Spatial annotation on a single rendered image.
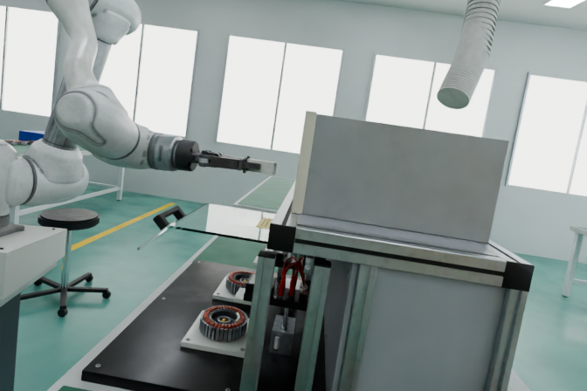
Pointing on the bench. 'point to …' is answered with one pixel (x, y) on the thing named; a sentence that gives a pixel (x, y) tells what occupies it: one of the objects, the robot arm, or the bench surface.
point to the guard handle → (167, 216)
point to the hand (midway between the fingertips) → (261, 166)
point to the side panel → (429, 333)
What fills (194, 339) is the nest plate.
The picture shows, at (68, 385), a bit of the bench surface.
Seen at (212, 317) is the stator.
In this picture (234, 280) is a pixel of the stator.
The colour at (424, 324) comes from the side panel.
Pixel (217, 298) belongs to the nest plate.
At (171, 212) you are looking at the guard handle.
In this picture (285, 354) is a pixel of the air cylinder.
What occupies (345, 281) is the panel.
